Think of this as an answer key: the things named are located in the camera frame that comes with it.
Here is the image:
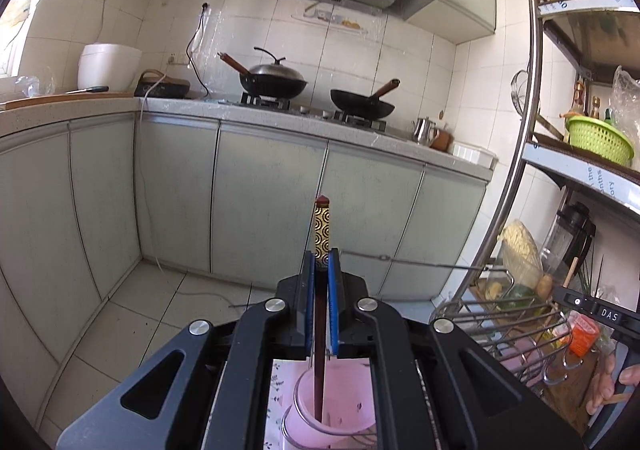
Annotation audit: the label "black power cable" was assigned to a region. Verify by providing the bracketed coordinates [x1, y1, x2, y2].
[186, 3, 211, 98]

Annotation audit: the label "green plastic basket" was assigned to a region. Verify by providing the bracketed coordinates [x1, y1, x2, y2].
[565, 115, 635, 167]

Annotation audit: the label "metal strainer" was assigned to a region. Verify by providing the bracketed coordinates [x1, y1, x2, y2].
[510, 69, 531, 117]

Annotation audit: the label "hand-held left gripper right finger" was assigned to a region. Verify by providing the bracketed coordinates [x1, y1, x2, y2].
[325, 250, 586, 450]

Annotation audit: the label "floral tablecloth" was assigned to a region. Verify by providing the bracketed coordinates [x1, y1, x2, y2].
[262, 360, 301, 450]

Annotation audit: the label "dark red patterned chopstick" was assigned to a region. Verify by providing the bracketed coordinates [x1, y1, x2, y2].
[310, 194, 333, 423]

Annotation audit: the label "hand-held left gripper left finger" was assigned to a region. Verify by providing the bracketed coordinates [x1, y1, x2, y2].
[56, 250, 321, 450]

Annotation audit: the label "metal shelf rack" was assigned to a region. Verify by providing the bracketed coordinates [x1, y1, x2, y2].
[492, 0, 640, 291]

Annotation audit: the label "pink utensil holder cup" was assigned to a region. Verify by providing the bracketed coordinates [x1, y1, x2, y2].
[280, 362, 377, 450]

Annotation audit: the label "green pepper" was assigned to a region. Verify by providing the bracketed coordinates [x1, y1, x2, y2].
[500, 284, 538, 306]

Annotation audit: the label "black wok without lid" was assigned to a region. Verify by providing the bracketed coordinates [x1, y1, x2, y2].
[330, 78, 402, 120]

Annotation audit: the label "white cable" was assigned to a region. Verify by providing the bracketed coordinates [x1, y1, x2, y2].
[136, 72, 281, 312]

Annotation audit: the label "black electric cooker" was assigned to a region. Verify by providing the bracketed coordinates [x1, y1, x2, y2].
[134, 69, 192, 99]

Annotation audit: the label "white rice cooker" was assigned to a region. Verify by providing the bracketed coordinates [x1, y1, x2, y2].
[77, 43, 142, 94]

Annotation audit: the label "wooden cutting board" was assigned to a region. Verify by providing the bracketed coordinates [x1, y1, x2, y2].
[0, 91, 136, 111]

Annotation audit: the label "person's right hand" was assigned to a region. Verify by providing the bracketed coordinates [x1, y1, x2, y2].
[585, 354, 640, 416]

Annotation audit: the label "white plastic container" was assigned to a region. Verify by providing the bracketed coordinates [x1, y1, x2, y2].
[448, 141, 498, 168]

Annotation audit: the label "steel kettle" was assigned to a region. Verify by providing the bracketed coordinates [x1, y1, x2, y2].
[412, 117, 441, 146]

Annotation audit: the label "napa cabbage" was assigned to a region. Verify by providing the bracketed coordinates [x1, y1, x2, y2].
[500, 220, 543, 288]

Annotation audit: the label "gas stove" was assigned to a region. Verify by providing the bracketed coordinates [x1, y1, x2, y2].
[220, 91, 416, 133]

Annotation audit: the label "black blender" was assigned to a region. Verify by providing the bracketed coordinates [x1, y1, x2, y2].
[540, 201, 597, 281]

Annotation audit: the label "pale green lower cabinets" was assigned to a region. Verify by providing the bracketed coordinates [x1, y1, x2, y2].
[0, 110, 493, 431]

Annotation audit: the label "orange packet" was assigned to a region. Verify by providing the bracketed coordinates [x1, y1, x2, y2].
[567, 313, 601, 357]

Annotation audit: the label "metal wire dish rack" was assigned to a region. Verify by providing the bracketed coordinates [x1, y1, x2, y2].
[227, 250, 581, 450]

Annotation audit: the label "black wok with lid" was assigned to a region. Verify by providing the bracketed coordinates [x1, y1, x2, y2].
[217, 47, 308, 100]

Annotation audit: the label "clear plastic bag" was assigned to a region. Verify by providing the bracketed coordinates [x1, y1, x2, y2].
[611, 65, 640, 156]

